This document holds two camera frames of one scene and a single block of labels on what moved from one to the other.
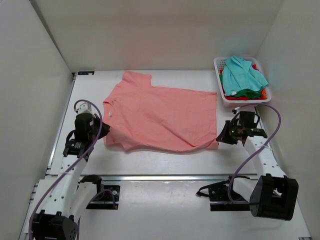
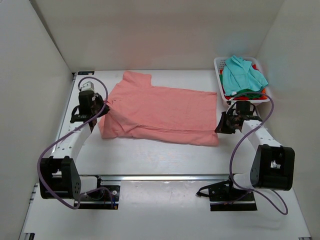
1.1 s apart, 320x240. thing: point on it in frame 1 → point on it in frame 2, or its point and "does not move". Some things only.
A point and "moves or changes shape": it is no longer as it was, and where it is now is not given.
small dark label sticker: x=86 y=73 does not move
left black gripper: x=105 y=129 → x=105 y=110
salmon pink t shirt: x=140 y=115 moves or changes shape
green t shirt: x=249 y=93 does not move
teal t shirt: x=237 y=74 does not move
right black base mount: x=223 y=197 does not move
